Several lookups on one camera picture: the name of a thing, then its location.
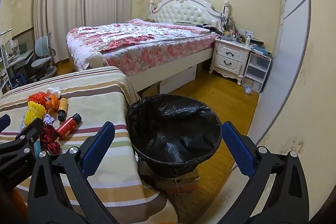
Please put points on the orange crumpled wrapper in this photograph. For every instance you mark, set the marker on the orange crumpled wrapper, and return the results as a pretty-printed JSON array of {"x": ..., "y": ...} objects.
[{"x": 52, "y": 103}]

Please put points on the striped bed sheet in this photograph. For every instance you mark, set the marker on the striped bed sheet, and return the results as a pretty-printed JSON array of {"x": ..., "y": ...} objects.
[{"x": 99, "y": 96}]

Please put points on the floral bed cover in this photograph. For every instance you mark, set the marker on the floral bed cover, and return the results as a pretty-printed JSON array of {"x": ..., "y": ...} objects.
[{"x": 137, "y": 45}]

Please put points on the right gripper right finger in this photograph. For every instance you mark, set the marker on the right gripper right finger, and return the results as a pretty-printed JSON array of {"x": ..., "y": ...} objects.
[{"x": 288, "y": 201}]

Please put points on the white bed frame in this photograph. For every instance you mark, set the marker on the white bed frame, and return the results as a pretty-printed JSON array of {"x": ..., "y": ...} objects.
[{"x": 156, "y": 74}]

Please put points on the black lined trash bin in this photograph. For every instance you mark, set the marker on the black lined trash bin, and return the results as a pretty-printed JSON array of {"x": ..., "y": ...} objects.
[{"x": 173, "y": 134}]

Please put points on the gold bottle black cap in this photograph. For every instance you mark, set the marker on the gold bottle black cap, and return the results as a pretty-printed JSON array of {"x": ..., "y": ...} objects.
[{"x": 62, "y": 110}]

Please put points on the white tufted headboard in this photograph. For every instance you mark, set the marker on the white tufted headboard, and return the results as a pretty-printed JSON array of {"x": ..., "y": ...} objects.
[{"x": 196, "y": 12}]

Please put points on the study desk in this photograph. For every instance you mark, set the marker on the study desk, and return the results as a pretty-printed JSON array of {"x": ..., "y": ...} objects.
[{"x": 13, "y": 63}]

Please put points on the white round bedpost ball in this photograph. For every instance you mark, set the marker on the white round bedpost ball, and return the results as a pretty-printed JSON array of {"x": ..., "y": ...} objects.
[{"x": 97, "y": 60}]

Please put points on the translucent plastic drawer unit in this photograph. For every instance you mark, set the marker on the translucent plastic drawer unit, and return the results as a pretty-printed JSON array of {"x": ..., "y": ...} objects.
[{"x": 256, "y": 71}]

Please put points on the small blue floor trash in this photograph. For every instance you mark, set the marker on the small blue floor trash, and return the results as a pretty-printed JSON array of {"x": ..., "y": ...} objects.
[{"x": 248, "y": 90}]

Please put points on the white storage box under bed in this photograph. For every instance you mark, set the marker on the white storage box under bed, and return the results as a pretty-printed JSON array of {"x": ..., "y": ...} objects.
[{"x": 178, "y": 80}]

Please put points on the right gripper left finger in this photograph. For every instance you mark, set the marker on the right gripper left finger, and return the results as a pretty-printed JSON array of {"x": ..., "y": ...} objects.
[{"x": 59, "y": 189}]

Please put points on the white crumpled tissue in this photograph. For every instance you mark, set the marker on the white crumpled tissue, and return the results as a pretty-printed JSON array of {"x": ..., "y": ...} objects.
[{"x": 54, "y": 91}]

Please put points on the red bottle black cap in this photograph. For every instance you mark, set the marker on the red bottle black cap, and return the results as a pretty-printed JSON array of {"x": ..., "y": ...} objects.
[{"x": 68, "y": 126}]

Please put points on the light blue desk chair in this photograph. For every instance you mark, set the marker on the light blue desk chair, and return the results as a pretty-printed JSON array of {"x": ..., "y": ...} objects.
[{"x": 44, "y": 65}]

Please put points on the red foam net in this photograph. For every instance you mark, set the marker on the red foam net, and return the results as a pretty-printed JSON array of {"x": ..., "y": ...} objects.
[{"x": 48, "y": 139}]

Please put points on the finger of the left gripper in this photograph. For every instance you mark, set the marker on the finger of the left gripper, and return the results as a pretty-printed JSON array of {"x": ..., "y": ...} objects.
[
  {"x": 5, "y": 121},
  {"x": 30, "y": 134}
]

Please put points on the orange foam net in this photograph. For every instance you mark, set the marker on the orange foam net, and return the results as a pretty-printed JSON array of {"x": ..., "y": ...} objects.
[{"x": 41, "y": 98}]

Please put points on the yellow foam net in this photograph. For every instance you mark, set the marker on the yellow foam net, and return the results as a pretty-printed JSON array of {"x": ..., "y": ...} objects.
[{"x": 34, "y": 111}]

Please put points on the white wardrobe door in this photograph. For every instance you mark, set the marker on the white wardrobe door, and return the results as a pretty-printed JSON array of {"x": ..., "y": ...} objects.
[{"x": 287, "y": 60}]

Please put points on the white nightstand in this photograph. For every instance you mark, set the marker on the white nightstand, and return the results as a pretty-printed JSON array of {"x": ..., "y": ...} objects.
[{"x": 230, "y": 59}]

